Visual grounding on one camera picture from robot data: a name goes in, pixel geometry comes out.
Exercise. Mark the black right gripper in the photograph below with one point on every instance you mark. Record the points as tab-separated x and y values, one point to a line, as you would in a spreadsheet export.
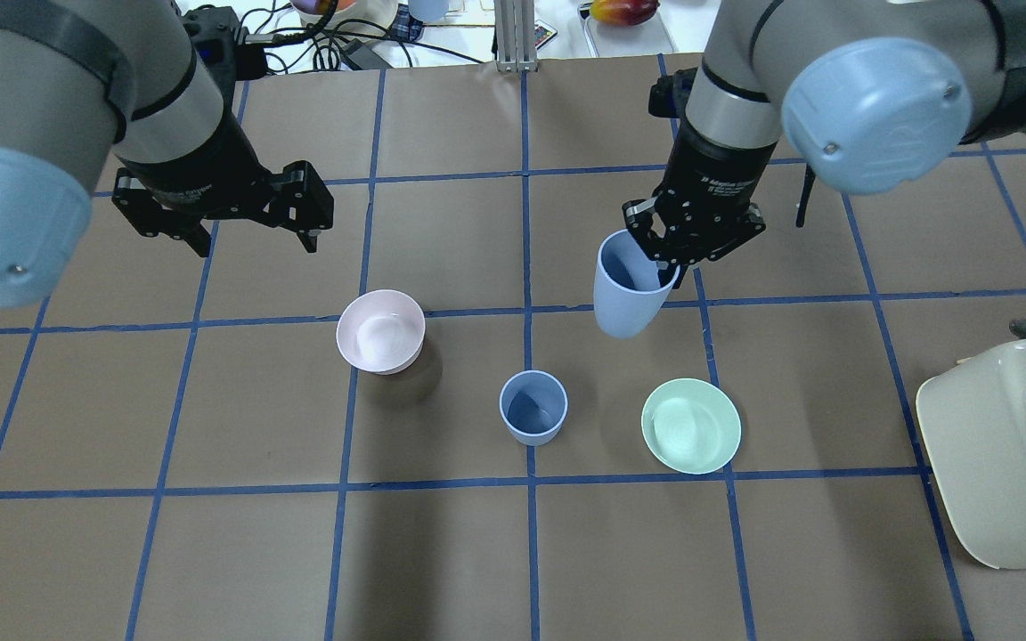
711	176

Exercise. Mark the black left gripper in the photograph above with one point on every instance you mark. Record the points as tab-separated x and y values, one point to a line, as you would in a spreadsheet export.
201	169

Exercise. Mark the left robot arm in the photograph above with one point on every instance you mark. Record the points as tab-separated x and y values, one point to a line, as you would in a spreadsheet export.
140	81

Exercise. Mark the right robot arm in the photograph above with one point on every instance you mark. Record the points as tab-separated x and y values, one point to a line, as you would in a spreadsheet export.
871	94

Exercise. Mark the mint green bowl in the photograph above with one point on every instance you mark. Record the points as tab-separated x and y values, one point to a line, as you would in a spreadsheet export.
691	426

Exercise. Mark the pink bowl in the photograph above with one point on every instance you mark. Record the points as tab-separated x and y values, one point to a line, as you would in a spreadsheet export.
382	332

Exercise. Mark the red mango fruit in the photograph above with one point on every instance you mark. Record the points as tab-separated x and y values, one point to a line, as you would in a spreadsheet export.
623	12

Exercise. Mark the white remote control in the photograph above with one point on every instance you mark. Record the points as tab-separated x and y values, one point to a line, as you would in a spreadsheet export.
543	34

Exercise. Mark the cream white toaster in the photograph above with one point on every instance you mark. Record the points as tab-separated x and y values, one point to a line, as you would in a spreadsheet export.
973	421

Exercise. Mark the aluminium frame post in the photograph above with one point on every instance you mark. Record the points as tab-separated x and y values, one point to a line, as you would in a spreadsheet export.
515	36

